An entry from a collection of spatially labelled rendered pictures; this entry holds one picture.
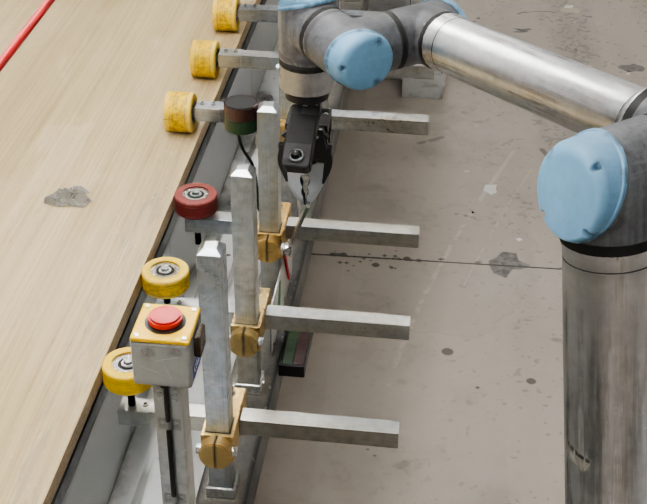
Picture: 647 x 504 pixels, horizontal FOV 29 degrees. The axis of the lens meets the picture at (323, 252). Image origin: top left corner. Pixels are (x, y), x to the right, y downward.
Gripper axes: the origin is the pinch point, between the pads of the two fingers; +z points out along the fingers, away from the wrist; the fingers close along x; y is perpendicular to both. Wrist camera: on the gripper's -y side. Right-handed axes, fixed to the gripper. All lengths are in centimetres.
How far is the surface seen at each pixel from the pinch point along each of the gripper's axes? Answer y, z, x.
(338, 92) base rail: 101, 31, 5
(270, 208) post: 9.2, 8.0, 7.5
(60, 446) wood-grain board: -54, 9, 27
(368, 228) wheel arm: 14.3, 14.1, -9.8
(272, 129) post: 9.3, -8.0, 6.9
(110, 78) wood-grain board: 61, 11, 51
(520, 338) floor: 98, 101, -46
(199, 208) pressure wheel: 11.1, 10.4, 20.9
